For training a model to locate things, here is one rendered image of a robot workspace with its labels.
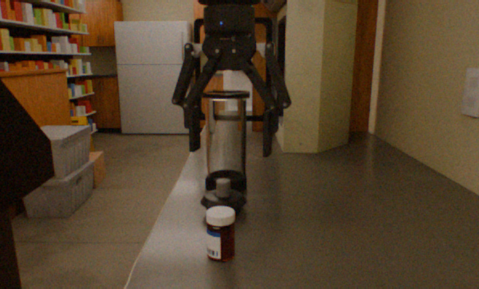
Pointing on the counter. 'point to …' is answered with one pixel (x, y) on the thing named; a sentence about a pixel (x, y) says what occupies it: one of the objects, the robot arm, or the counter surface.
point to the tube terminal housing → (318, 73)
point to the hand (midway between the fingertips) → (229, 141)
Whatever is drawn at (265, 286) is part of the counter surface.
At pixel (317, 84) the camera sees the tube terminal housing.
